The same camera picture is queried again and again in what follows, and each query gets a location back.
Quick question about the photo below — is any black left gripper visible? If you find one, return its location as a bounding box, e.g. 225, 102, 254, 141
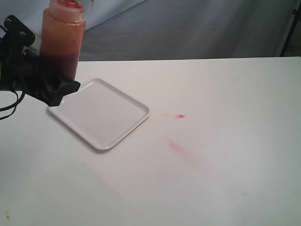
0, 46, 81, 106

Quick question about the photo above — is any white rectangular plate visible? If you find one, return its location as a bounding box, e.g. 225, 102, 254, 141
48, 78, 151, 151

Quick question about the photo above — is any red sauce squeeze bottle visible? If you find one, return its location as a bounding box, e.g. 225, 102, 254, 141
40, 0, 86, 80

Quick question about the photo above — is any black light stand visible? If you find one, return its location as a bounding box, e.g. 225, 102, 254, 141
279, 4, 301, 57

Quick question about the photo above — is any white backdrop cloth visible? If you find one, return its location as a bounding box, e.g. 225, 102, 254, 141
0, 0, 301, 62

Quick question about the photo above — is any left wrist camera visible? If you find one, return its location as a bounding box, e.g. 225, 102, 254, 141
0, 15, 41, 53

